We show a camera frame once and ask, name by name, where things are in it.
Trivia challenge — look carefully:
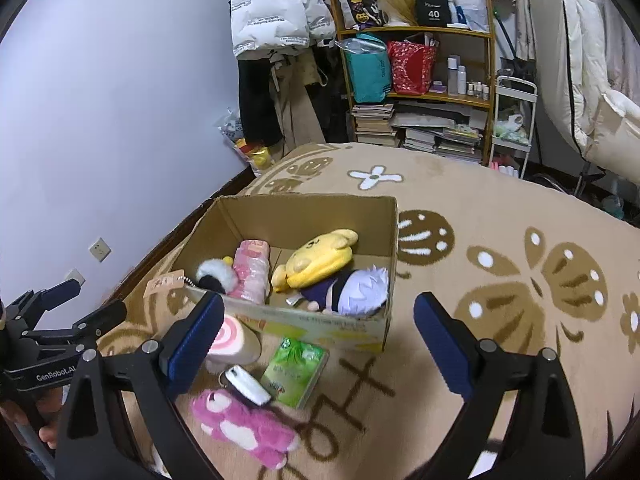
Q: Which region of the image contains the black white small pouch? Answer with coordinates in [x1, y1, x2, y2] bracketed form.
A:
[218, 365, 271, 408]

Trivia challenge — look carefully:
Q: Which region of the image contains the pink plush toy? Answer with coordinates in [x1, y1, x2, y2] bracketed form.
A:
[230, 240, 270, 304]

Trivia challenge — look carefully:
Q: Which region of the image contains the white-haired plush doll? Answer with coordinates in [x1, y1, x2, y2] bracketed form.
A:
[299, 266, 390, 318]

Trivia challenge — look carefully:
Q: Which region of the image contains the yellow dog plush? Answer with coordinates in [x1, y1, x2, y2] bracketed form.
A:
[271, 229, 359, 292]

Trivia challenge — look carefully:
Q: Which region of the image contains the person's left hand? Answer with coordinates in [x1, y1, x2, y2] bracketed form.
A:
[1, 388, 63, 450]

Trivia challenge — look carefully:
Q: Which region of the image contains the black white furry plush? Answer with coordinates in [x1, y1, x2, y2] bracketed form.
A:
[195, 258, 239, 295]

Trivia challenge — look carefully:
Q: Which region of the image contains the pink swirl roll plush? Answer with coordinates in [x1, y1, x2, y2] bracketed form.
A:
[204, 315, 262, 374]

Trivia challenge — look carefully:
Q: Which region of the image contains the pink white bear plush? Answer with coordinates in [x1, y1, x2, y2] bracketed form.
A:
[191, 389, 300, 470]

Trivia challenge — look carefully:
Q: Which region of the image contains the beige floral blanket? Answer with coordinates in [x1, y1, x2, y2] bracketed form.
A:
[96, 142, 640, 480]

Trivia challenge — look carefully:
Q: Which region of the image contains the green tissue pack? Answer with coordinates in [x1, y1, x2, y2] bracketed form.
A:
[260, 337, 330, 410]

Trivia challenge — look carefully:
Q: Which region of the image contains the brown cardboard box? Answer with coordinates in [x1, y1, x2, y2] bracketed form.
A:
[172, 194, 398, 353]

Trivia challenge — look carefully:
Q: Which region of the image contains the white metal cart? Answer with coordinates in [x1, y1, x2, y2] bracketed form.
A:
[488, 75, 538, 180]

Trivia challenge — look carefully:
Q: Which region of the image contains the stack of books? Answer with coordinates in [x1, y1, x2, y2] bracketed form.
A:
[350, 103, 397, 146]

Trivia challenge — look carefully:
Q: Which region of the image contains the wooden bookshelf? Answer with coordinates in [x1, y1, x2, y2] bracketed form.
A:
[330, 0, 497, 165]

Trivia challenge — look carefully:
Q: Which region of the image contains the white puffer jacket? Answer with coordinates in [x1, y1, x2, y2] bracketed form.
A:
[230, 0, 336, 61]

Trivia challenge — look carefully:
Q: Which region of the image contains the teal bag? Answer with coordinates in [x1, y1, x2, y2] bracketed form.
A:
[337, 34, 392, 104]

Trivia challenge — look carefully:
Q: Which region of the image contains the cream duvet on rack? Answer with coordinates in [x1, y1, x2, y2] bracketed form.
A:
[528, 0, 639, 184]

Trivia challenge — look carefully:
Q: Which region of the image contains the red patterned bag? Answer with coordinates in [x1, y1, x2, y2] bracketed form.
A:
[387, 41, 437, 96]

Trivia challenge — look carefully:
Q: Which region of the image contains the black box with 40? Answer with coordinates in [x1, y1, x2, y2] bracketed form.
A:
[416, 0, 451, 27]

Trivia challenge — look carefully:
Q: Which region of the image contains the white wall socket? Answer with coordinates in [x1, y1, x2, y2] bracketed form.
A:
[89, 237, 112, 262]

